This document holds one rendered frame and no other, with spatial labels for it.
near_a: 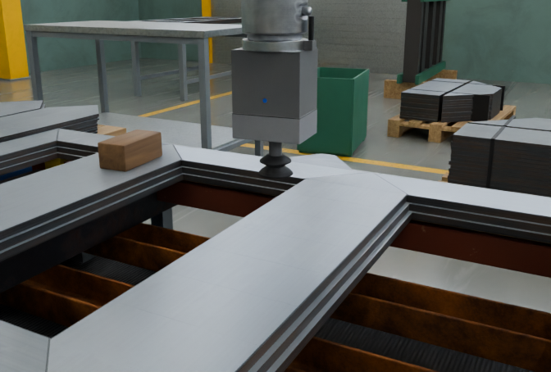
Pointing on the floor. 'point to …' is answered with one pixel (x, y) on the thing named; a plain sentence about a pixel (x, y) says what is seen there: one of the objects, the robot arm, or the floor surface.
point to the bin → (339, 111)
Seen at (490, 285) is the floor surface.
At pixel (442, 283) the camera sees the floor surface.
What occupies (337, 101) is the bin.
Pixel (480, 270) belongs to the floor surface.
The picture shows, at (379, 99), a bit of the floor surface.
